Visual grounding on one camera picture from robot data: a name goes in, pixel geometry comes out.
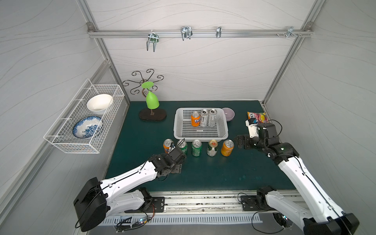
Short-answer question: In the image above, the metal hook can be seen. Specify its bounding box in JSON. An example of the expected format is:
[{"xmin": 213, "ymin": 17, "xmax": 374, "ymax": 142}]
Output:
[
  {"xmin": 216, "ymin": 26, "xmax": 222, "ymax": 38},
  {"xmin": 146, "ymin": 32, "xmax": 159, "ymax": 52},
  {"xmin": 180, "ymin": 26, "xmax": 193, "ymax": 41},
  {"xmin": 276, "ymin": 26, "xmax": 303, "ymax": 39}
]

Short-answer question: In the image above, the aluminium rail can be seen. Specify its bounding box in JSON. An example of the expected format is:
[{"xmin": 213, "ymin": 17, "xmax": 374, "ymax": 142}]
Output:
[
  {"xmin": 99, "ymin": 190, "xmax": 312, "ymax": 217},
  {"xmin": 88, "ymin": 29, "xmax": 314, "ymax": 39}
]

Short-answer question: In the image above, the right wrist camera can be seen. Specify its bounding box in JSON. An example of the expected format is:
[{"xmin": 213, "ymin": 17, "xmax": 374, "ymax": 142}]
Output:
[{"xmin": 245, "ymin": 118, "xmax": 259, "ymax": 138}]

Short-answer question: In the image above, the white plastic basket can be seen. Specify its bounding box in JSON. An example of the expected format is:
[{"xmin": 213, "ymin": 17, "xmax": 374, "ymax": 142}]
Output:
[{"xmin": 173, "ymin": 108, "xmax": 229, "ymax": 142}]

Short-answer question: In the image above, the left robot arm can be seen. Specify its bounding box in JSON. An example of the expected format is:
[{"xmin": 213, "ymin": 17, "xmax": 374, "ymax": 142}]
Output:
[{"xmin": 73, "ymin": 147, "xmax": 187, "ymax": 232}]

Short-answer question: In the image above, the black metal cup stand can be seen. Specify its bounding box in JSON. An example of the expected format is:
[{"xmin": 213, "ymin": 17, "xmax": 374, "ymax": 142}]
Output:
[{"xmin": 122, "ymin": 69, "xmax": 167, "ymax": 121}]

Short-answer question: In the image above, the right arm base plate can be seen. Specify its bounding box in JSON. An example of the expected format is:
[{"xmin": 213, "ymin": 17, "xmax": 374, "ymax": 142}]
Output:
[{"xmin": 240, "ymin": 195, "xmax": 273, "ymax": 212}]

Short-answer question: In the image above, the green soda can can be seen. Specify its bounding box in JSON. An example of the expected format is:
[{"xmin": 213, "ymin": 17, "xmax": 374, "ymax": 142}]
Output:
[{"xmin": 177, "ymin": 139, "xmax": 188, "ymax": 154}]

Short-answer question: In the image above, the aluminium front rail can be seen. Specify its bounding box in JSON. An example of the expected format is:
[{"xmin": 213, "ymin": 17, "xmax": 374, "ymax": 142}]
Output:
[{"xmin": 99, "ymin": 190, "xmax": 312, "ymax": 217}]

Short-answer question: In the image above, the Fox's candy bag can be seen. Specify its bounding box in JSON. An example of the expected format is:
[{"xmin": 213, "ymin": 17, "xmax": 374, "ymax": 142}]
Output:
[{"xmin": 247, "ymin": 112, "xmax": 269, "ymax": 123}]

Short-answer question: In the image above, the white can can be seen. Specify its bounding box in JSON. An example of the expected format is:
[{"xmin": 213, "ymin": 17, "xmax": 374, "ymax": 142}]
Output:
[
  {"xmin": 200, "ymin": 109, "xmax": 209, "ymax": 127},
  {"xmin": 208, "ymin": 109, "xmax": 217, "ymax": 127}
]

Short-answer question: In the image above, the green gold-top can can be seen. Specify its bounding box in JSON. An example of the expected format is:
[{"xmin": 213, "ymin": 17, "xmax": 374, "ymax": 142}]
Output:
[{"xmin": 207, "ymin": 140, "xmax": 218, "ymax": 157}]

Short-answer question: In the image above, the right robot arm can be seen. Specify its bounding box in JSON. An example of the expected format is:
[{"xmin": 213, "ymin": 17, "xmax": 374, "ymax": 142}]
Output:
[{"xmin": 236, "ymin": 135, "xmax": 360, "ymax": 235}]

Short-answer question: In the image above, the orange Fanta can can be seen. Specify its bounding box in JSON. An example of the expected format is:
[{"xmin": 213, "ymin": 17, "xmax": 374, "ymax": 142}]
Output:
[{"xmin": 163, "ymin": 139, "xmax": 175, "ymax": 154}]

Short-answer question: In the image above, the white bowl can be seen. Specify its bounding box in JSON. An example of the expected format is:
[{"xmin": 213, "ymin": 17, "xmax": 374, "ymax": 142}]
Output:
[{"xmin": 86, "ymin": 94, "xmax": 113, "ymax": 115}]

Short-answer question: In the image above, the aluminium top rail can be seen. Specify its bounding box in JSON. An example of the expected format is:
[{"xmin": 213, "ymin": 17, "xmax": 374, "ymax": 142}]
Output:
[{"xmin": 88, "ymin": 29, "xmax": 314, "ymax": 39}]

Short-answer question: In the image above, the metal hook far left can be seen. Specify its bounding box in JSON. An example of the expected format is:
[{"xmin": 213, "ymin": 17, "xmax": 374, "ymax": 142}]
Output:
[{"xmin": 146, "ymin": 32, "xmax": 159, "ymax": 52}]

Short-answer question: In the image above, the metal hook far right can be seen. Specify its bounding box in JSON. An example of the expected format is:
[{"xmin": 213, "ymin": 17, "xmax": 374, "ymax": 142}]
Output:
[{"xmin": 276, "ymin": 26, "xmax": 303, "ymax": 39}]

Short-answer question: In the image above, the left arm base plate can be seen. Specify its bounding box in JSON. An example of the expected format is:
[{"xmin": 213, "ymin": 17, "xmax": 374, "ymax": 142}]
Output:
[{"xmin": 140, "ymin": 197, "xmax": 165, "ymax": 213}]

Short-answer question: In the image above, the white wire wall basket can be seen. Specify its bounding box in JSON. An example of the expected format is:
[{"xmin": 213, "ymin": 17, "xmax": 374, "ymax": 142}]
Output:
[{"xmin": 44, "ymin": 79, "xmax": 124, "ymax": 154}]

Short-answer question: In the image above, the green plastic wine glass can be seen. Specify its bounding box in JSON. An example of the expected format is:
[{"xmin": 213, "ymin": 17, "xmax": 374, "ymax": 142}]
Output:
[{"xmin": 142, "ymin": 81, "xmax": 160, "ymax": 110}]

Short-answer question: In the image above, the blue patterned plate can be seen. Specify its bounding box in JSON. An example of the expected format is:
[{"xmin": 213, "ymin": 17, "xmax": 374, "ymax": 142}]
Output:
[{"xmin": 72, "ymin": 116, "xmax": 103, "ymax": 139}]

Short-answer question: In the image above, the orange yellow drink can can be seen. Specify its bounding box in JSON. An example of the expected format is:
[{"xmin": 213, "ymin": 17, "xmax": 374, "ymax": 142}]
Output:
[{"xmin": 221, "ymin": 140, "xmax": 235, "ymax": 157}]

